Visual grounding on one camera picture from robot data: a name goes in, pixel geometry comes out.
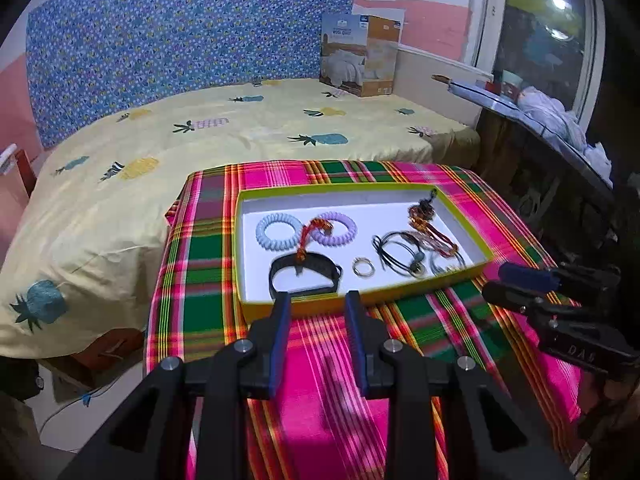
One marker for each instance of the black wrist band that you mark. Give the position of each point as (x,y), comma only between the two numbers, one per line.
(325,285)

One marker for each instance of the dark bag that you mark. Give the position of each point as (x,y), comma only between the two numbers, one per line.
(20,380)

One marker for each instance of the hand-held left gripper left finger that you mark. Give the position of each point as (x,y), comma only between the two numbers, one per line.
(280,340)

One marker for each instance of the cardboard quilt box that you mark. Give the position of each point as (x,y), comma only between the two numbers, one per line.
(360,55)

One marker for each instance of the bed with pineapple sheet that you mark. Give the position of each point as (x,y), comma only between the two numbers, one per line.
(150,185)

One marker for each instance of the teal white box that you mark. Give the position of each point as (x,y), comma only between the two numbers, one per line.
(511,81)

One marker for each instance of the window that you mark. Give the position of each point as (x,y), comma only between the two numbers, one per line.
(545,25)

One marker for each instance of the red-brown bedside stand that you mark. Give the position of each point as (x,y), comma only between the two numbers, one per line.
(26,172)

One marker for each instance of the green-edged white tray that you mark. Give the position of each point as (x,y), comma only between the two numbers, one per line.
(360,205)

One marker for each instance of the pink green plaid cloth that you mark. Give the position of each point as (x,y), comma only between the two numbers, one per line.
(210,260)

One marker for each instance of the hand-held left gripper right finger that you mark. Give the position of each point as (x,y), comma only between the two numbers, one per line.
(356,340)

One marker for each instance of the white plastic object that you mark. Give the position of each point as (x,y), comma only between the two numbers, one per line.
(7,159)

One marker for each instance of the white crumpled cloth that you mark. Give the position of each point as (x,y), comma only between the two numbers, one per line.
(555,112)

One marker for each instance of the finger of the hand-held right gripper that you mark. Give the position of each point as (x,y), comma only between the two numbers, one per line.
(510,297)
(522,275)

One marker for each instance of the cluttered side shelf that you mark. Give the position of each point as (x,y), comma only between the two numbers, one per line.
(500,105)

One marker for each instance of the blue floral headboard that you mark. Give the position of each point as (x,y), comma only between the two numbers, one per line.
(175,35)

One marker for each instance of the dark wooden furniture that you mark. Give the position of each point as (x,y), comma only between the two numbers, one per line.
(540,185)

